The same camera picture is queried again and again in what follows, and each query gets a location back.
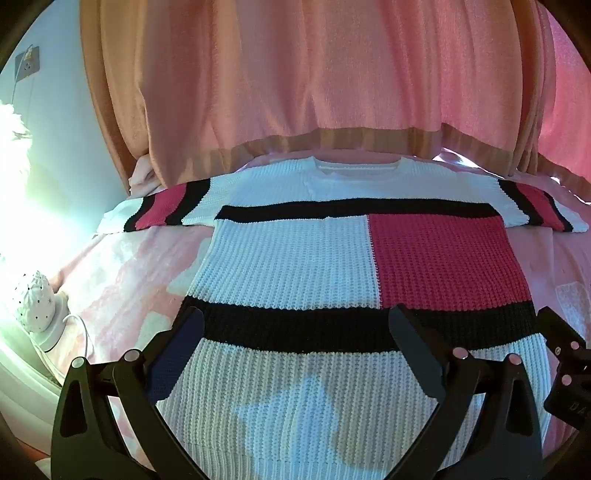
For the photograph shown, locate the pink pillow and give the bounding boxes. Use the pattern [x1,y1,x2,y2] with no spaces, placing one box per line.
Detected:
[128,154,163,195]

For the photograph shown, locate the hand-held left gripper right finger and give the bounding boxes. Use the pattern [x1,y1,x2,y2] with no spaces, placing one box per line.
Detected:
[388,305,544,480]

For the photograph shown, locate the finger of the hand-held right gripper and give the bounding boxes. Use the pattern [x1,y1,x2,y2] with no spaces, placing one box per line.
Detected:
[537,305,588,391]

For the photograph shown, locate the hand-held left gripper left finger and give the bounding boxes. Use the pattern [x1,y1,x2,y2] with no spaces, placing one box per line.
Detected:
[50,305,206,480]

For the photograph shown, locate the glowing white fluffy light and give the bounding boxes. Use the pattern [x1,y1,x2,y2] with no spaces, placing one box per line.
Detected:
[0,102,35,155]

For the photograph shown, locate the white bedside table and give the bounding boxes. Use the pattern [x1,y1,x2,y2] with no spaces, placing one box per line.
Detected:
[0,318,65,444]

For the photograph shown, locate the wall socket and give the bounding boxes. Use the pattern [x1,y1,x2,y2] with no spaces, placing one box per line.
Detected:
[15,45,41,77]

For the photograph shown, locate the pink patterned bed blanket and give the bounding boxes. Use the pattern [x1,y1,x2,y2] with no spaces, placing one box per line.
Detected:
[28,148,591,480]

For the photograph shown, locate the orange curtain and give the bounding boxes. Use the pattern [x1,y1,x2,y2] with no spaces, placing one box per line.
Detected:
[79,0,591,204]

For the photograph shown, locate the white dotted table lamp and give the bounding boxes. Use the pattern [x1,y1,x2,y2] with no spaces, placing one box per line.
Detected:
[14,270,75,370]

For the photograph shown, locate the white lamp cable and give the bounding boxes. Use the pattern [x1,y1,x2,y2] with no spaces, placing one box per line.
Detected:
[62,313,99,370]

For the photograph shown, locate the white red black knitted sweater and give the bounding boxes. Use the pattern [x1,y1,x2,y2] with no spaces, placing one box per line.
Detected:
[97,156,589,480]

